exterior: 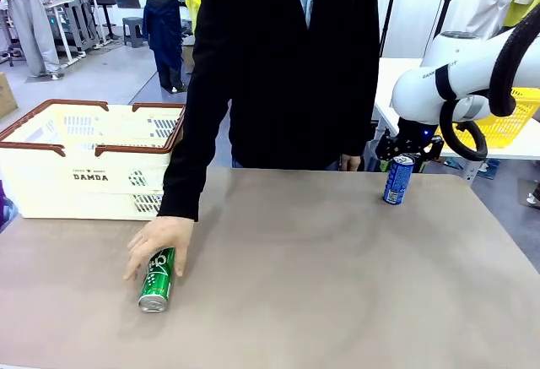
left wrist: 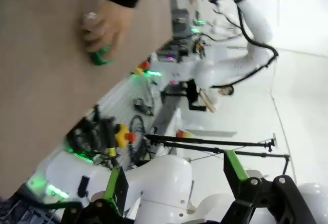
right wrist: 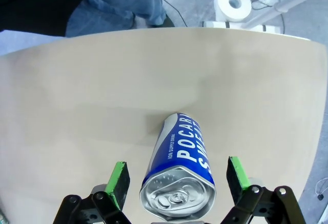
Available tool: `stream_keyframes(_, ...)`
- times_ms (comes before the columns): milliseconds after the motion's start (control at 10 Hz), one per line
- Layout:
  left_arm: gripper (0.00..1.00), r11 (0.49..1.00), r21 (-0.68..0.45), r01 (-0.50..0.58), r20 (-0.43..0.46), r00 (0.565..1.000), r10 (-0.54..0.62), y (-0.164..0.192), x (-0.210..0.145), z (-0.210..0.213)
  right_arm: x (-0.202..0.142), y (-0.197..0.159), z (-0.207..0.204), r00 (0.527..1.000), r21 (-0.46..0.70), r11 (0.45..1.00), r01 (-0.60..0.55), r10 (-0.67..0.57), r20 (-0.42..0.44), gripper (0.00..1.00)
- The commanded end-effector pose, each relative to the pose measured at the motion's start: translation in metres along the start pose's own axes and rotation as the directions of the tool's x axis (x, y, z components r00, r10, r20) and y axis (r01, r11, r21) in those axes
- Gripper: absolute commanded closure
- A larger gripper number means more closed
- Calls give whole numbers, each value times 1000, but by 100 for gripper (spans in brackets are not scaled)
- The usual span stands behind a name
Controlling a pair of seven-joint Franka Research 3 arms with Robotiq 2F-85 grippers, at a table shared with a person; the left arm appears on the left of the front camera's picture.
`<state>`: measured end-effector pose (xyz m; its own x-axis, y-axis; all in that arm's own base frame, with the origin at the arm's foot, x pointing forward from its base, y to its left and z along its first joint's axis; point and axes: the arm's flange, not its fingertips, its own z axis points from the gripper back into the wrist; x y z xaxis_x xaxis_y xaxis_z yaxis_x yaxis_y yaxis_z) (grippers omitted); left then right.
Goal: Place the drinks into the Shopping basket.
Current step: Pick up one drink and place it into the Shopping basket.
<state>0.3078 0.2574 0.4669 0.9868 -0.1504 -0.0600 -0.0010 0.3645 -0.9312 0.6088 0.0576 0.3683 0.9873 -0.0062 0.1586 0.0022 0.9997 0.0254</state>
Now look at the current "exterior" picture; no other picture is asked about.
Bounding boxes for person in grey trousers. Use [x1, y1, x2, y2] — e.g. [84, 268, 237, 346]
[0, 0, 62, 79]

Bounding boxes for white workshop desk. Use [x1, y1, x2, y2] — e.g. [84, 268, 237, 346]
[41, 0, 109, 66]

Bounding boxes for black tripod pole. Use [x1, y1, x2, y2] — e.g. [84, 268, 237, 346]
[426, 0, 463, 49]
[378, 0, 402, 58]

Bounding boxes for grey plastic stool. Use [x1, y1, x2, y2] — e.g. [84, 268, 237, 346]
[121, 16, 147, 48]

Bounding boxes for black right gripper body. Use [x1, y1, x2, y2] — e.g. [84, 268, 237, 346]
[396, 117, 440, 153]

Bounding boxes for brown cardboard box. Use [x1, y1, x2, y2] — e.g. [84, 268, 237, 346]
[181, 44, 197, 75]
[0, 72, 19, 119]

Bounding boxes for person in black cardigan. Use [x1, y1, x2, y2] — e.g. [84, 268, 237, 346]
[162, 0, 381, 222]

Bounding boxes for person's right forearm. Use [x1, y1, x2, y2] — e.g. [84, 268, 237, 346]
[162, 102, 233, 222]

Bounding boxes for person with navy apron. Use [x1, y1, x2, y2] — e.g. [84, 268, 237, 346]
[128, 0, 186, 94]

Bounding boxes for person's right hand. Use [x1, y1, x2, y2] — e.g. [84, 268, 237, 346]
[123, 215, 196, 281]

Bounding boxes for cream shopping basket brown handles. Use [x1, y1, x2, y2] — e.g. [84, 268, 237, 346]
[0, 98, 186, 220]

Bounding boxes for person's left hand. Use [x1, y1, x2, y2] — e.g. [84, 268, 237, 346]
[339, 153, 365, 172]

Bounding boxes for white side table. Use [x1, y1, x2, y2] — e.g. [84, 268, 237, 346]
[373, 57, 540, 184]

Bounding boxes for blue drink can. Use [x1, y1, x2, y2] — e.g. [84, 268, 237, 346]
[381, 153, 417, 206]

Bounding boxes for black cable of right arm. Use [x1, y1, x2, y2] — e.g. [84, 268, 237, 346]
[438, 16, 540, 162]

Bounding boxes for purple cloth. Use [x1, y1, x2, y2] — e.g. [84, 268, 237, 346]
[0, 181, 20, 233]

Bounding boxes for yellow plastic basket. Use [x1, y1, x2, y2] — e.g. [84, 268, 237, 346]
[434, 86, 540, 150]

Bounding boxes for green drink can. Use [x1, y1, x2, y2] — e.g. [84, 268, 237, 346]
[138, 247, 176, 313]

